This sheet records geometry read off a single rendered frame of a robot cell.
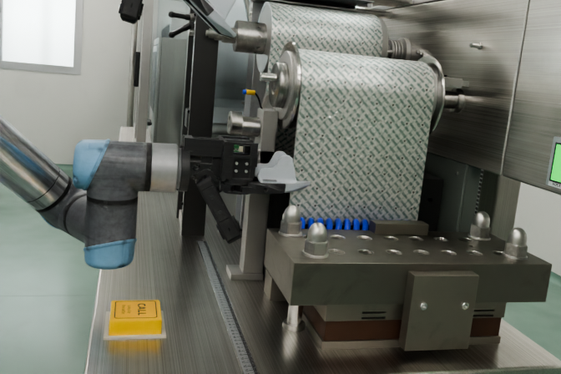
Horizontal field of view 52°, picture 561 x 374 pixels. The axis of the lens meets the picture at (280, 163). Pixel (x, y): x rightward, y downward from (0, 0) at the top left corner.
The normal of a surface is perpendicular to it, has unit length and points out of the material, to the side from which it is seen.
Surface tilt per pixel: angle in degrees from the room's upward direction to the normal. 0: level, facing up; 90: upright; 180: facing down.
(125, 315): 0
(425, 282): 90
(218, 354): 0
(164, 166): 79
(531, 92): 90
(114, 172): 90
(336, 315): 90
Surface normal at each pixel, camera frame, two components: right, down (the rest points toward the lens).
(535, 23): -0.97, -0.05
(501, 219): 0.25, 0.18
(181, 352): 0.09, -0.98
